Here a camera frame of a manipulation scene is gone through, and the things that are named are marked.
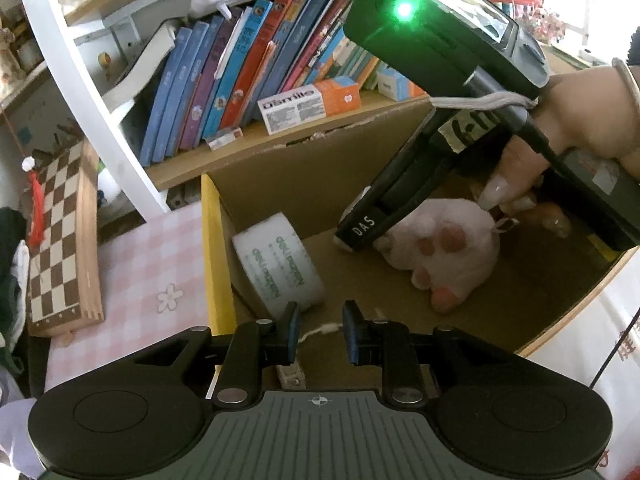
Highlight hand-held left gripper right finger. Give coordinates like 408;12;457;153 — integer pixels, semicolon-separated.
342;300;516;406

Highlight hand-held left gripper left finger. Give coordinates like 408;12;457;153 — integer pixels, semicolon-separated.
132;302;303;409

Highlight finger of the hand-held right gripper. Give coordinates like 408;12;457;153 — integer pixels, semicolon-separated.
334;109;505;254

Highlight cardboard box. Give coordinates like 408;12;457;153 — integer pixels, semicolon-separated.
200;92;640;397

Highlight pink plush paw toy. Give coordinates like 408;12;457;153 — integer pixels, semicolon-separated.
374;199;502;315

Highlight person's right forearm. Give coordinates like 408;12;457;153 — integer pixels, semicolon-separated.
622;25;640;111

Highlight person's right hand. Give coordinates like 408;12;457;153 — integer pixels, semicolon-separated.
479;64;640;239

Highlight blue and white carton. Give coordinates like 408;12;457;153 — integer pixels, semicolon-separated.
376;62;417;102

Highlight white tape roll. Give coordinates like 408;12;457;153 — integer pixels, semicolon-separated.
231;213;326;320

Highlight pink flowers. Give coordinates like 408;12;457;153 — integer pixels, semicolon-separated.
515;4;569;44

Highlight white and orange carton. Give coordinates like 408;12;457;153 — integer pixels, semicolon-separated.
257;76;362;135

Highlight pink checkered tablecloth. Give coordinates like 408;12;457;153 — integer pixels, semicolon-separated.
45;200;221;402

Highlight small white flat box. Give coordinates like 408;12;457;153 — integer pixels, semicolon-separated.
207;127;245;151

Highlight silver bangle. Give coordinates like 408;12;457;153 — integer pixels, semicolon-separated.
611;57;640;112

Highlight row of colourful books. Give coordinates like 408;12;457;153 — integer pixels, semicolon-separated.
139;0;431;167

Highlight white cloth with red print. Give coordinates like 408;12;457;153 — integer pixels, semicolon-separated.
520;255;640;480

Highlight wooden folding chessboard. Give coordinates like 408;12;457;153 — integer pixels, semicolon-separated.
26;139;105;339

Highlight red tassel ornament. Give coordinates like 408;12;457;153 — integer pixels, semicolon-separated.
22;157;47;249

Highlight lavender cloth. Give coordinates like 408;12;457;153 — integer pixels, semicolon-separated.
0;394;42;480

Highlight dark cloth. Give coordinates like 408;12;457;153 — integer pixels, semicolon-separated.
0;207;32;377

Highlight white wooden bookshelf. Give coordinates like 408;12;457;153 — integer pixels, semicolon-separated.
15;0;451;223

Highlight beige plush toy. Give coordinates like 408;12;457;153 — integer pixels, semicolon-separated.
0;24;27;87

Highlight white string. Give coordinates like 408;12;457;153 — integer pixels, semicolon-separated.
300;317;384;344

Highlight white wrist cord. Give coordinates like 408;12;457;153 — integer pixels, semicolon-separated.
429;91;540;112

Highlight thin black cable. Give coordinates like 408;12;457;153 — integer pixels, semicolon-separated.
590;305;640;391

